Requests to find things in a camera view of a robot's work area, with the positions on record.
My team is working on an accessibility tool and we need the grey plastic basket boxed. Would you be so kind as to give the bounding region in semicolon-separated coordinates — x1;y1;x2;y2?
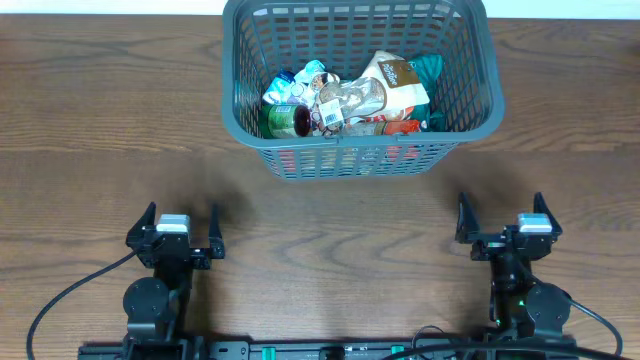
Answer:
221;0;505;181

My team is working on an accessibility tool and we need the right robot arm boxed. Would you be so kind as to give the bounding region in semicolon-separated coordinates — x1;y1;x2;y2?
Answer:
455;192;570;339

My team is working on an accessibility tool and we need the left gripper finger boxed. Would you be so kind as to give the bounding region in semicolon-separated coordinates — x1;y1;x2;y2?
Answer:
125;202;156;250
208;205;225;259

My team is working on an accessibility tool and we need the Kleenex tissue pack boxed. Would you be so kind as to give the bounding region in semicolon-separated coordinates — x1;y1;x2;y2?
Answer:
262;69;315;107

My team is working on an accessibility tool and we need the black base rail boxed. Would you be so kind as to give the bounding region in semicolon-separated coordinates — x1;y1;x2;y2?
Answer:
77;334;579;360

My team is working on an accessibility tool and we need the green Nescafe coffee bag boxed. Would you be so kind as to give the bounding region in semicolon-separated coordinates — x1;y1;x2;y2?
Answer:
409;54;446;132

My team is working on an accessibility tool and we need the left black cable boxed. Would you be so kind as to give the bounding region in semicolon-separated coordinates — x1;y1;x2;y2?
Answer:
25;249;139;360

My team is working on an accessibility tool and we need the beige mushroom snack bag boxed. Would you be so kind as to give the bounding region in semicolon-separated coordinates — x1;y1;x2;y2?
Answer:
308;49;431;139

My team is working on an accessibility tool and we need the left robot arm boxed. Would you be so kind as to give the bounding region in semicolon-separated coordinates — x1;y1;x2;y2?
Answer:
123;203;225;341

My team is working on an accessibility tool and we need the light teal small packet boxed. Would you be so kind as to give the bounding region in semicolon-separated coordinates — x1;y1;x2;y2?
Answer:
294;60;326;86

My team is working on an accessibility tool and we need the green lidded jar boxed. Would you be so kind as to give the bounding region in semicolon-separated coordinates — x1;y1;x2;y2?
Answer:
258;105;311;139

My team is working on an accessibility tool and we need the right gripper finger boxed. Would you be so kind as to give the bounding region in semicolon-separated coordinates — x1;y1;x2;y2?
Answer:
533;192;563;238
455;192;505;245

